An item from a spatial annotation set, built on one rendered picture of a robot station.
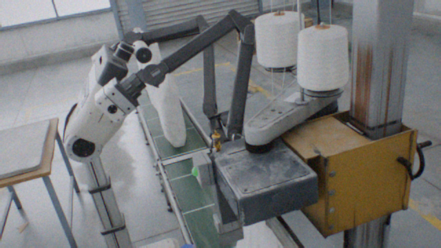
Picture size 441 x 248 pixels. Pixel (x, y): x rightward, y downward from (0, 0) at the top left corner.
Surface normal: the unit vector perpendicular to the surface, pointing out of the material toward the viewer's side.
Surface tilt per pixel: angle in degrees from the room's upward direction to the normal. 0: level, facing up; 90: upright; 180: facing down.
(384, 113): 90
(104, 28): 90
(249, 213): 90
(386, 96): 90
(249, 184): 0
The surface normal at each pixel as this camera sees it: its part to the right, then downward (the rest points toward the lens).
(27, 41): 0.30, 0.40
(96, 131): -0.03, 0.79
